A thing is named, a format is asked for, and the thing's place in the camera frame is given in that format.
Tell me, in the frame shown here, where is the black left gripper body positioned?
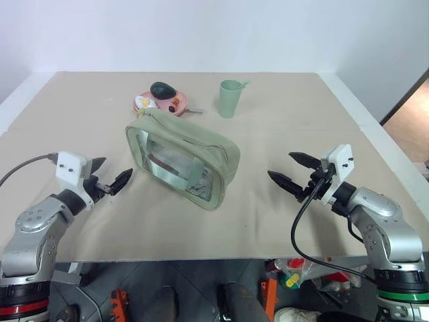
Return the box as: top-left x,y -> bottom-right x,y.
82,173 -> 117,203

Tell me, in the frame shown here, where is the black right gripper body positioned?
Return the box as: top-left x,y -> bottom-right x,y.
302,157 -> 336,203

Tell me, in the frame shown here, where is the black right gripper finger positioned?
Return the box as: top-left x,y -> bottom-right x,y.
288,152 -> 320,169
267,170 -> 308,204

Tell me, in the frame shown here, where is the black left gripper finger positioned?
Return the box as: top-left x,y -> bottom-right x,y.
89,156 -> 107,176
111,168 -> 134,197

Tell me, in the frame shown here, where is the green transparent toiletry bag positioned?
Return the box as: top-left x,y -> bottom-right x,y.
125,107 -> 241,212

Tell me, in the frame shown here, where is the white toy fried egg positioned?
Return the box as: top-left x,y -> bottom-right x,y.
134,95 -> 158,109

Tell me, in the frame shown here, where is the clear bag of toys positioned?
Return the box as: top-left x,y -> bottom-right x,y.
267,257 -> 369,303

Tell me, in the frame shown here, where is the green plastic cup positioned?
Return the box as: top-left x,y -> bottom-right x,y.
219,79 -> 243,119

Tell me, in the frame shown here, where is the pink plate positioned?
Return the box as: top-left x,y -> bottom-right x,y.
133,90 -> 189,117

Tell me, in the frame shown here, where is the dark green toy avocado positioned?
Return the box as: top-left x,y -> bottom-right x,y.
149,81 -> 177,101

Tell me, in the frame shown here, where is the orange toothed part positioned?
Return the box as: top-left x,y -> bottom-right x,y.
109,287 -> 131,322

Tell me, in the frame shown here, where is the white shoe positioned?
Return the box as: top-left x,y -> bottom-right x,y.
274,306 -> 323,322

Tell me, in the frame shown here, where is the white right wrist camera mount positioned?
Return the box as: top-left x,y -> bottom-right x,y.
320,144 -> 355,204

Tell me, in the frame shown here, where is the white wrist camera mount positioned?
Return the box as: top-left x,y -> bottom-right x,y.
320,144 -> 355,204
54,151 -> 95,212

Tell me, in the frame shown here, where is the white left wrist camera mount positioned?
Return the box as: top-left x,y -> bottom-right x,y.
54,151 -> 95,212

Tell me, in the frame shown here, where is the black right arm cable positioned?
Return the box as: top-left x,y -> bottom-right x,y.
290,177 -> 380,283

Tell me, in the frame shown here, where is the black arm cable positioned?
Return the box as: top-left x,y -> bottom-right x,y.
290,177 -> 380,283
0,153 -> 58,187

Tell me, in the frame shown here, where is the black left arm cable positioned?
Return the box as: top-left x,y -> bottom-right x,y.
0,153 -> 58,187

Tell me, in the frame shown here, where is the grey metal bracket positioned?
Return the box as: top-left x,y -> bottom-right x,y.
50,261 -> 84,286

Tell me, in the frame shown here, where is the orange upright frame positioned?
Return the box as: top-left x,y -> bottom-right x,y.
260,268 -> 280,315

